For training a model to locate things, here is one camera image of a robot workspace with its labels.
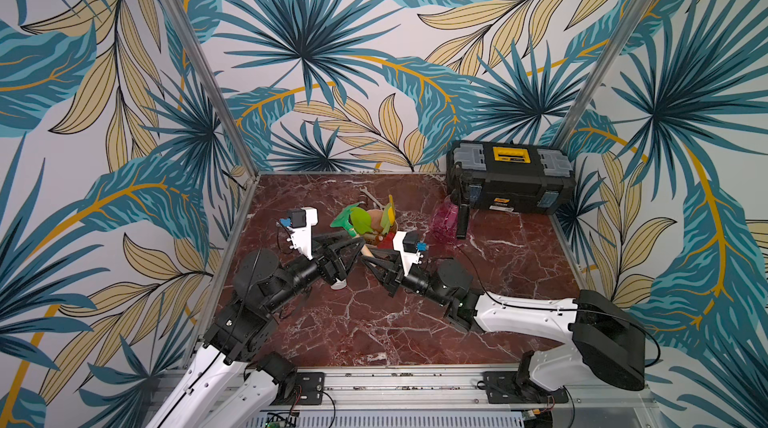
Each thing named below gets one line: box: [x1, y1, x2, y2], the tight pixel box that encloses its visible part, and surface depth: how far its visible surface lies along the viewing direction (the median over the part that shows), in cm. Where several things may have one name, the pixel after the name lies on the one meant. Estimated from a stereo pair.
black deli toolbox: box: [446, 140, 577, 214], surface depth 102 cm
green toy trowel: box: [350, 207, 373, 234], surface depth 94 cm
